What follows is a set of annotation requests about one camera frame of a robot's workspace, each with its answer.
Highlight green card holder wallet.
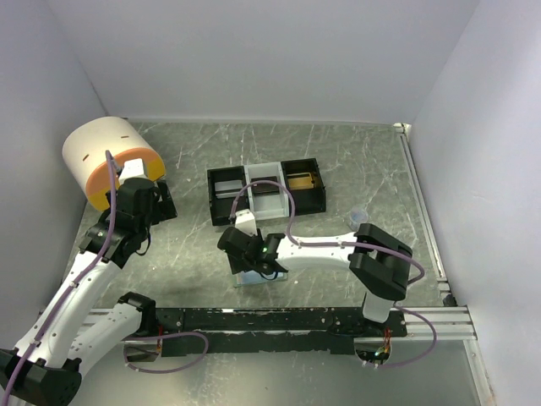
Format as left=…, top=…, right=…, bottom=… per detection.
left=233, top=271, right=287, bottom=288

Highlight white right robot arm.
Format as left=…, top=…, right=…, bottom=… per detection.
left=217, top=223, right=413, bottom=337

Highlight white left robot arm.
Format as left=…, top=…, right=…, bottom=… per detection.
left=1, top=178, right=178, bottom=405

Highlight black cards in middle bin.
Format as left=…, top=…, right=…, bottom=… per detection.
left=250, top=179, right=280, bottom=196

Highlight silver cards in left bin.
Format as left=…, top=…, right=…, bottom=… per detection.
left=214, top=179, right=243, bottom=199

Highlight gold cards in right bin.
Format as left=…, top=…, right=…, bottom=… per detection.
left=287, top=172, right=318, bottom=190

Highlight white middle tray bin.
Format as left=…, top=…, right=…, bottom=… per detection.
left=244, top=162, right=290, bottom=221

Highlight black left tray bin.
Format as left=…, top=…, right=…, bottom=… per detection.
left=207, top=166, right=246, bottom=227

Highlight black tray bin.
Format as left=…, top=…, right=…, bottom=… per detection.
left=281, top=158, right=326, bottom=216
left=207, top=166, right=246, bottom=227

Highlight round drawer cabinet white orange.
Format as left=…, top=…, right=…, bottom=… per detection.
left=62, top=117, right=166, bottom=211

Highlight black right tray bin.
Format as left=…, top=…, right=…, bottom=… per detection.
left=281, top=158, right=326, bottom=216

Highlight small clear plastic cup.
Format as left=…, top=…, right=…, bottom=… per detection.
left=346, top=206, right=369, bottom=232

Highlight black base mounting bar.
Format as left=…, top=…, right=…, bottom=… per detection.
left=128, top=307, right=407, bottom=357

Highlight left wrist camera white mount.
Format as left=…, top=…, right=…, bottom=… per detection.
left=118, top=158, right=148, bottom=184

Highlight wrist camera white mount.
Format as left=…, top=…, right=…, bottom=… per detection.
left=118, top=158, right=148, bottom=184
left=234, top=209, right=257, bottom=237

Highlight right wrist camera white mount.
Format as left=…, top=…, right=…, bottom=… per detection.
left=234, top=209, right=257, bottom=237

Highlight aluminium right side rail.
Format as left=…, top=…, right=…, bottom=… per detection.
left=393, top=123, right=456, bottom=307

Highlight aluminium rail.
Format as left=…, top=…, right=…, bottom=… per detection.
left=33, top=306, right=478, bottom=343
left=393, top=123, right=456, bottom=307

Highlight aluminium front rail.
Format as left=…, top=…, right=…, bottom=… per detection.
left=33, top=306, right=478, bottom=343

